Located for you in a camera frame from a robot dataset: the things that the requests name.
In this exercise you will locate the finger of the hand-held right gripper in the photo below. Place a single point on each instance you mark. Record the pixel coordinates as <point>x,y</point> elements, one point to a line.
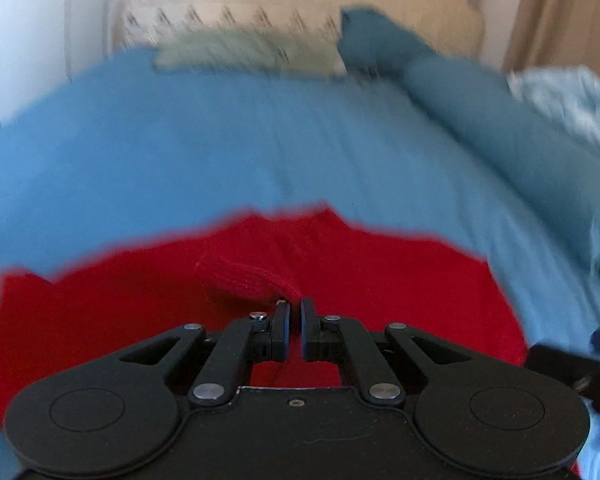
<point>580,375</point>

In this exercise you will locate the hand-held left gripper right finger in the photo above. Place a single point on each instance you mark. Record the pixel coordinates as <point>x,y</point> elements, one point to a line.
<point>307,325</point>

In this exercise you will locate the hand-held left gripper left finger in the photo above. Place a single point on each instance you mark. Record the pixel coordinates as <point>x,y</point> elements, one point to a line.
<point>282,322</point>

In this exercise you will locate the red knitted sweater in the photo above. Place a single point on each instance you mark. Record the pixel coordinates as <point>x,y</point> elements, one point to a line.
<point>380,280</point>

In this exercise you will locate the blue bed sheet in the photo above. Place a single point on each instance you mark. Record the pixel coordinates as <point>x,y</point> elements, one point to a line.
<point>180,150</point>

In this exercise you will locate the green folded cloth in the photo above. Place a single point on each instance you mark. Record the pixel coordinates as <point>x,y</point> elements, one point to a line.
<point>250,52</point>

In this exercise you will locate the light blue blanket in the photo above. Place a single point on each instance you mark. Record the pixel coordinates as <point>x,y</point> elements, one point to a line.
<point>575,100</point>

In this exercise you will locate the beige headboard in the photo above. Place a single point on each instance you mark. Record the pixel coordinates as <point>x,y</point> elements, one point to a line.
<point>300,0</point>

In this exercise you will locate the beige curtain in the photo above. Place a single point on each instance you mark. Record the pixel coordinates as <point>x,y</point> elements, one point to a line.
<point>565,10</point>

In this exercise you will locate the white wardrobe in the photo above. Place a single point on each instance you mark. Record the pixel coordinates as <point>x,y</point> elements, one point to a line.
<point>35,30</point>

